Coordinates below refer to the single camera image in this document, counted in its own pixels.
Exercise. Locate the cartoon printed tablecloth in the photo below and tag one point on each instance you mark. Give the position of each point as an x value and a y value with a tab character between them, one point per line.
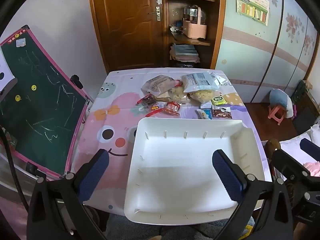
120	87

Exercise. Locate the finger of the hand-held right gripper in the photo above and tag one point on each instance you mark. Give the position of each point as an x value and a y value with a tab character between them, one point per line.
287	162
310	146

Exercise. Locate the white plastic tray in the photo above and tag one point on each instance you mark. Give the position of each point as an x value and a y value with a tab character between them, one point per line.
182	160

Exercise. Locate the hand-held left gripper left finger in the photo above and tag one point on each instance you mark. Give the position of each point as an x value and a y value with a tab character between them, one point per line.
93	175

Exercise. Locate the blue white plush cushion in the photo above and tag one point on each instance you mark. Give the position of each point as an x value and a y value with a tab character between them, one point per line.
278	97

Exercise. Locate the brown round wooden knob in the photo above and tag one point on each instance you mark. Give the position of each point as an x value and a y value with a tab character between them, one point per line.
272	145

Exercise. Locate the small toys pile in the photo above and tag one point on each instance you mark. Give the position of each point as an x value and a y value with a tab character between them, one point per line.
175	28

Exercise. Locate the pink storage basket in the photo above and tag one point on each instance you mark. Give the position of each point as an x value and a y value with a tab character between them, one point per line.
193	30

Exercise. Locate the stack of folded cloths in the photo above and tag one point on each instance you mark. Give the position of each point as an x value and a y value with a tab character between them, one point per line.
185	52

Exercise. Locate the small blue snack packet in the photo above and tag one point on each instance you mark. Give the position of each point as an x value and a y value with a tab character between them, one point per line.
206	114

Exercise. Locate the silver white snack packet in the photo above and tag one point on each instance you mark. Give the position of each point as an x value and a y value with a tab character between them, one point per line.
219	78

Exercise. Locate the wooden corner shelf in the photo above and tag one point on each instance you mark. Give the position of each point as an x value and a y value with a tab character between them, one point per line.
190	41

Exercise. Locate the wall poster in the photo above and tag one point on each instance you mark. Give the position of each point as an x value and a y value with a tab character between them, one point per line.
251	2

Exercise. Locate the pink plastic stool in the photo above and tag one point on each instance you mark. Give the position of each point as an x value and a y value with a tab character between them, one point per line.
276	112

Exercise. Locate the clear yellow cracker packet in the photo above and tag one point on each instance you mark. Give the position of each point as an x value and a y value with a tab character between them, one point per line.
178	93
200	96

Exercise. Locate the large blue white snack bag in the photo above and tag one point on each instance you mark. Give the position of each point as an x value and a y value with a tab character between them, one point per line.
200	81

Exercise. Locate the black chalkboard clamp knob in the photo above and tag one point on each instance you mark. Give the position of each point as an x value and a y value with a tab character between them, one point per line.
76	80

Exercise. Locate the pink framed green chalkboard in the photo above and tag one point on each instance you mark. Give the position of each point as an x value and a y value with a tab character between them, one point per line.
37	105

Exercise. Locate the white pillow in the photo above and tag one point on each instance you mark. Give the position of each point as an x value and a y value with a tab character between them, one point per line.
315	133

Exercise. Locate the clear bag brown bread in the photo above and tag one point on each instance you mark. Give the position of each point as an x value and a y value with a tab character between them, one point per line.
156	83

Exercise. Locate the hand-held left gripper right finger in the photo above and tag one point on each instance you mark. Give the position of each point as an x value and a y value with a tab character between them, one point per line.
226	177

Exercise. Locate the brown snack packet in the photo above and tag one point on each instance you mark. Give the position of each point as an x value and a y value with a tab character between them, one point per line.
222	113

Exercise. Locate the green snack packet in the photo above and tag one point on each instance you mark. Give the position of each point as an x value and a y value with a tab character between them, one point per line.
218	101

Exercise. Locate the flower printed wardrobe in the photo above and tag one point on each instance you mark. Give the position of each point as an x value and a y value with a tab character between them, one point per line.
250	55

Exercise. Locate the brown wooden door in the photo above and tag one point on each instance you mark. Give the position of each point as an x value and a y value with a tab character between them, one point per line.
125	30

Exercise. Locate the pink cloth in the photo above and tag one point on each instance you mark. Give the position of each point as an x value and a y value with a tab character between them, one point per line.
313	168

